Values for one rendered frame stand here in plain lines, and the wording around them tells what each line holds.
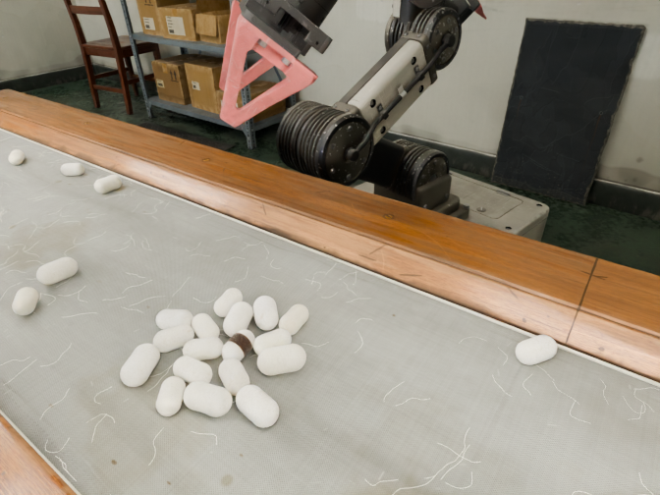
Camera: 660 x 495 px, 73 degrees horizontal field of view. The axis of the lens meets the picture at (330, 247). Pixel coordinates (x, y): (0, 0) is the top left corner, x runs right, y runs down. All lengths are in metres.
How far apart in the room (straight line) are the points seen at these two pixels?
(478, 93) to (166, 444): 2.26
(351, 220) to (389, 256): 0.07
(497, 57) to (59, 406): 2.23
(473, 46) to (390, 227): 1.98
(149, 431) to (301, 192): 0.33
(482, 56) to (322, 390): 2.17
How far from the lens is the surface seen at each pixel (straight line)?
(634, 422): 0.40
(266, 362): 0.36
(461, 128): 2.52
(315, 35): 0.37
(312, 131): 0.75
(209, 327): 0.40
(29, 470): 0.35
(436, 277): 0.45
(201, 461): 0.34
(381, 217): 0.51
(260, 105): 0.37
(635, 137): 2.32
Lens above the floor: 1.02
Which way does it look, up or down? 34 degrees down
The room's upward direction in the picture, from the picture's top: 1 degrees counter-clockwise
